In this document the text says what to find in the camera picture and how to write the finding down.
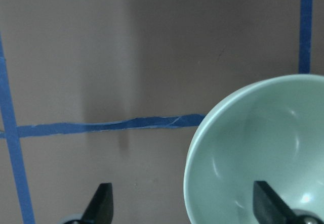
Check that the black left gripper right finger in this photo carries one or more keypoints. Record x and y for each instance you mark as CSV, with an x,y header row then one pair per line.
x,y
269,207

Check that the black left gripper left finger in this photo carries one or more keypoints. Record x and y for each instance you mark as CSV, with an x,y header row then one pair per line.
x,y
100,208

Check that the green ceramic bowl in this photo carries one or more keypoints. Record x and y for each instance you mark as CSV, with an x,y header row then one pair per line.
x,y
270,131

